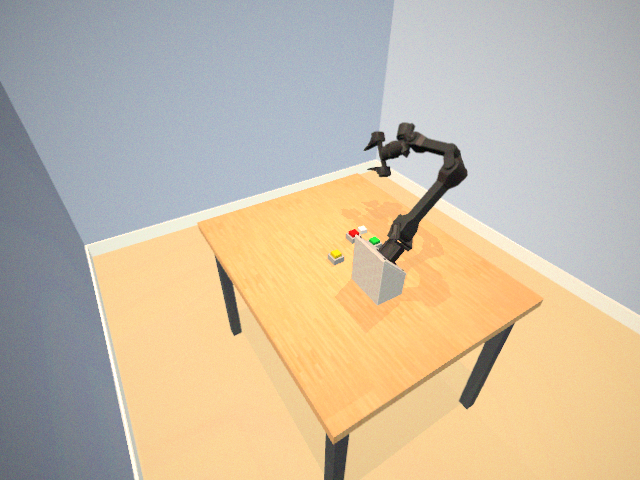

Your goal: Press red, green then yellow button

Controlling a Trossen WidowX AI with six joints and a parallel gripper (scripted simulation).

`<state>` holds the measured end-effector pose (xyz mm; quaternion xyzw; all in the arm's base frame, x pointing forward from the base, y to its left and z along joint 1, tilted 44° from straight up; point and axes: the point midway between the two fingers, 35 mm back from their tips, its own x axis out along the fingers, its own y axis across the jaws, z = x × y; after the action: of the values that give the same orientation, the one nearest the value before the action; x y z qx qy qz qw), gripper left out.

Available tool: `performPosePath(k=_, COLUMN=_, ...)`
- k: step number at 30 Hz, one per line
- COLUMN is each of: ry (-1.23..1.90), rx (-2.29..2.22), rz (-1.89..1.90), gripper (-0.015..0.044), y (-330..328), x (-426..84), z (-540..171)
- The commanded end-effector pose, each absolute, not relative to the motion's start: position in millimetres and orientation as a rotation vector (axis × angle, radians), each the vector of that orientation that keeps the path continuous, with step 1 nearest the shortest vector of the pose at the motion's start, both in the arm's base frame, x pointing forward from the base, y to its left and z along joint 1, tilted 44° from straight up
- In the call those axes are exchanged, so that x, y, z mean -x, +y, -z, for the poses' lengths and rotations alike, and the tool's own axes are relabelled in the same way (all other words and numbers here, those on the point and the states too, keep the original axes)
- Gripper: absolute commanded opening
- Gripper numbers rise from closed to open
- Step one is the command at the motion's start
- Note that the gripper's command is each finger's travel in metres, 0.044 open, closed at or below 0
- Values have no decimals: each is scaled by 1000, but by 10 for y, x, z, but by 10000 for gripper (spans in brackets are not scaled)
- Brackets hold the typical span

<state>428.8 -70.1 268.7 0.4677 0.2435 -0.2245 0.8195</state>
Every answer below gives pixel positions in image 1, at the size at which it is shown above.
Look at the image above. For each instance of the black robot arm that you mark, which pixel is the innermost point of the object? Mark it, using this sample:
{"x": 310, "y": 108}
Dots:
{"x": 453, "y": 173}

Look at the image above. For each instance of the green button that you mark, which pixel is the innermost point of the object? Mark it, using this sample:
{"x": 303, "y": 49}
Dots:
{"x": 375, "y": 241}

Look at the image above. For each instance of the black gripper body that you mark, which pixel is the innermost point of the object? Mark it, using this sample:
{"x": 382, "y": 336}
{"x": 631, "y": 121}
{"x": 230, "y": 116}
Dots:
{"x": 385, "y": 153}

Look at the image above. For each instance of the red button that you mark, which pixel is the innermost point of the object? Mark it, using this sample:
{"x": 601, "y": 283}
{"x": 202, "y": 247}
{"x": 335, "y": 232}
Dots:
{"x": 350, "y": 236}

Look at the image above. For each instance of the yellow button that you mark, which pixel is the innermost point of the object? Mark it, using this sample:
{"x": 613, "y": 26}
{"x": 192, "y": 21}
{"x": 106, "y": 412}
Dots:
{"x": 335, "y": 257}

